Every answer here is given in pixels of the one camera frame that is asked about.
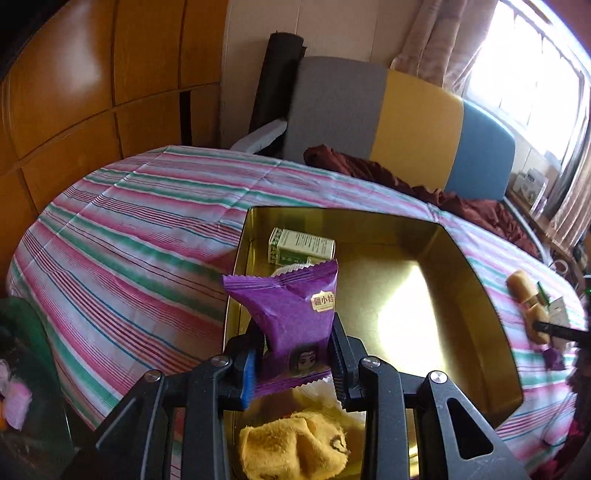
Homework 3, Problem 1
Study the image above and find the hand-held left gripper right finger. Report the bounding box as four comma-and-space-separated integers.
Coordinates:
329, 314, 532, 480

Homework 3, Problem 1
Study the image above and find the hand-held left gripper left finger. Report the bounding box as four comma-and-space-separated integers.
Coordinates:
65, 332, 266, 480

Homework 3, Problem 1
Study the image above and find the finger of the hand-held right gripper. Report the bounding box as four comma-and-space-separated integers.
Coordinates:
532, 320, 591, 344

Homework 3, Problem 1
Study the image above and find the tan bread roll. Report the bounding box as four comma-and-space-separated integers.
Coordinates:
524, 302, 555, 344
507, 270, 541, 305

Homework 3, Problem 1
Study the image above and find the purple snack packet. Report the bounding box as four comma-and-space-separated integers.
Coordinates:
223, 258, 340, 398
542, 347, 566, 372

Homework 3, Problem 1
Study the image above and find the gold tin box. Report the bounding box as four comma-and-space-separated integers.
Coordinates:
223, 206, 525, 480

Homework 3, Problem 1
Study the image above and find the white sock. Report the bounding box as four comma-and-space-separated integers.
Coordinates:
272, 261, 319, 278

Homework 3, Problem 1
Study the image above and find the green white small box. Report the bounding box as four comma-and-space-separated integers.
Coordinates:
269, 227, 336, 266

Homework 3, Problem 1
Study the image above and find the wooden side table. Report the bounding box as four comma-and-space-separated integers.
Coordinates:
508, 194, 587, 287

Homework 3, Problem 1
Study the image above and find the pink patterned curtain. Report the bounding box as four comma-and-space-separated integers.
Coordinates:
547, 92, 591, 250
390, 0, 499, 88

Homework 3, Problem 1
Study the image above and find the white carton box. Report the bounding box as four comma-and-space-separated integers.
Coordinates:
512, 168, 550, 208

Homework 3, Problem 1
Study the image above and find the maroon blanket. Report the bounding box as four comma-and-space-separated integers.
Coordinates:
304, 144, 541, 259

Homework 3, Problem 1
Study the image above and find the striped bedsheet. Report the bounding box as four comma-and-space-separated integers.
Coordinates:
7, 145, 589, 480

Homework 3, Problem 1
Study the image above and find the dark green bag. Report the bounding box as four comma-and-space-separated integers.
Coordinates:
0, 298, 75, 462

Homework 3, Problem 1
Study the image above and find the pink plush toy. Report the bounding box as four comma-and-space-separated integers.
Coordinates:
0, 360, 33, 430

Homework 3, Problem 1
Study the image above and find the black rolled mat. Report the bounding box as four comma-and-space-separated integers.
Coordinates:
249, 32, 306, 139

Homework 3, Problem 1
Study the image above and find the wooden wardrobe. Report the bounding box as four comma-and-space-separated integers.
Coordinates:
0, 0, 232, 296

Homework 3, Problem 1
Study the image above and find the grey metal bed rail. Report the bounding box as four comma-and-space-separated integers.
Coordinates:
502, 196, 557, 266

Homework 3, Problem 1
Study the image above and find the white padded bed rail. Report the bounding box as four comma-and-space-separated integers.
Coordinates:
229, 117, 288, 153

